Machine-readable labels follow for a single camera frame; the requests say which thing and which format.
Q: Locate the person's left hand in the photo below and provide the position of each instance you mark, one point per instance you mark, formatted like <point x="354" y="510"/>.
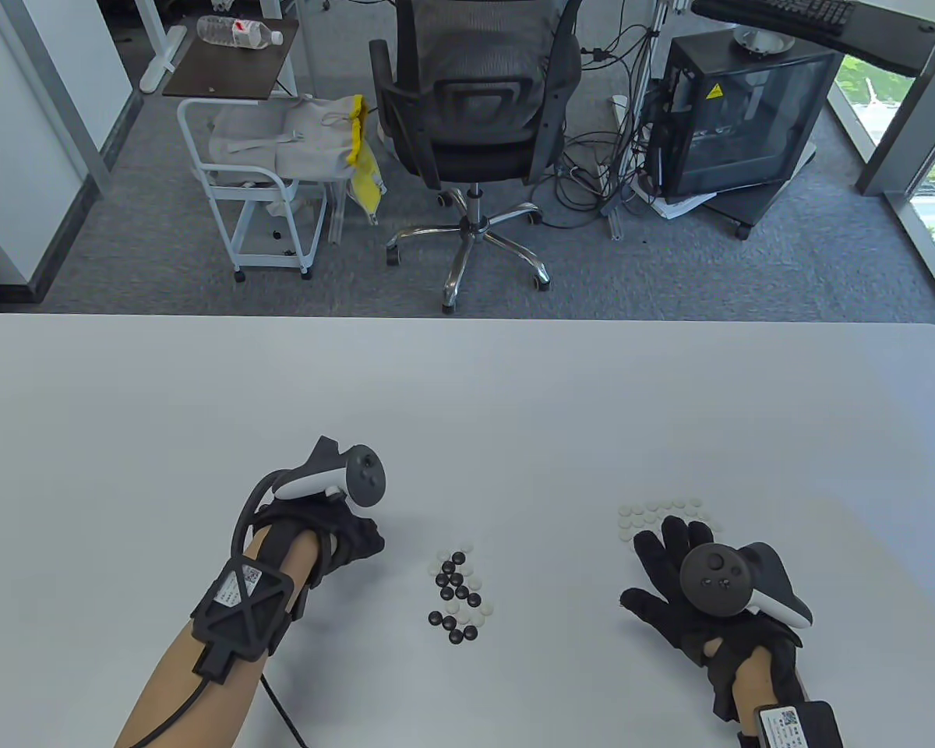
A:
<point x="351" y="538"/>

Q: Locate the person's right hand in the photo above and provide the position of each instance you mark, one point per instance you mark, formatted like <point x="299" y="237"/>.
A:
<point x="662" y="576"/>

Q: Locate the group of white go stones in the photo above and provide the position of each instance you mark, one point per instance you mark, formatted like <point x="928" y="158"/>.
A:
<point x="654" y="510"/>

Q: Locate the pile of mixed go stones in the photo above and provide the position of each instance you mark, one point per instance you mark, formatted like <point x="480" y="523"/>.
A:
<point x="456" y="580"/>

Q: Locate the black white hand controller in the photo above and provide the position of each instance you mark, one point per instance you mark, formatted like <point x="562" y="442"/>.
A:
<point x="713" y="580"/>
<point x="362" y="471"/>

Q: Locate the white metal cart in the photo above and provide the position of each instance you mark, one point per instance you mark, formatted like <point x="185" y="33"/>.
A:
<point x="265" y="253"/>

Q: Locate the yellow plastic bag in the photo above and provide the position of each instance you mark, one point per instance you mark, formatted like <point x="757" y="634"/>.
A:
<point x="366" y="183"/>

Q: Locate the aluminium profile stand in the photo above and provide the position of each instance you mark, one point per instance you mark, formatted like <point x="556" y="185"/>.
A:
<point x="617" y="222"/>

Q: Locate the white papers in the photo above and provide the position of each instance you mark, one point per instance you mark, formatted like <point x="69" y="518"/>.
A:
<point x="678" y="206"/>

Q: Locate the black rolling platform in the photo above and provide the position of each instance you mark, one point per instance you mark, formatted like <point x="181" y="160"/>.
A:
<point x="748" y="204"/>

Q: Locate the grey fabric bag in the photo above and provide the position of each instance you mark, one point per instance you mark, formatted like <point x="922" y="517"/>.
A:
<point x="312" y="140"/>

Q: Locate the black mesh office chair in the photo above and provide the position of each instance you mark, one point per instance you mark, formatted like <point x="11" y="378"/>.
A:
<point x="475" y="156"/>

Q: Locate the black computer tower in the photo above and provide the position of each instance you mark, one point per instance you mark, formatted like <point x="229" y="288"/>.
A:
<point x="748" y="117"/>

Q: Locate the small brown side table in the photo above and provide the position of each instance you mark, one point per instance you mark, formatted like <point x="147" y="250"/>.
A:
<point x="226" y="74"/>

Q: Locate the white desk leg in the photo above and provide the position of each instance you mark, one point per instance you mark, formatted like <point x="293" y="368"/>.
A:
<point x="164" y="62"/>

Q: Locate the clear plastic water bottle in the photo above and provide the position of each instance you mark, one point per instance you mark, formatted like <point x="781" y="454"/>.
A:
<point x="234" y="31"/>

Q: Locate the white bowl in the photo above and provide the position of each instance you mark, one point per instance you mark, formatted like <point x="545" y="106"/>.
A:
<point x="763" y="43"/>

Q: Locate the black desk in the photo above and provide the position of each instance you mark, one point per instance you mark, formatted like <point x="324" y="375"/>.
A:
<point x="880" y="39"/>

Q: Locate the black keyboard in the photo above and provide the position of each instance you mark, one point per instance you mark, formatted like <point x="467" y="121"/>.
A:
<point x="814" y="12"/>

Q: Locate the black framed wrist camera module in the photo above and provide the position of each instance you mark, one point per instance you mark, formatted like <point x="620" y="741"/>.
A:
<point x="241" y="608"/>

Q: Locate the black boxed wrist camera module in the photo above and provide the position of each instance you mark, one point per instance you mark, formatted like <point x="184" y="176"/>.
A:
<point x="799" y="726"/>

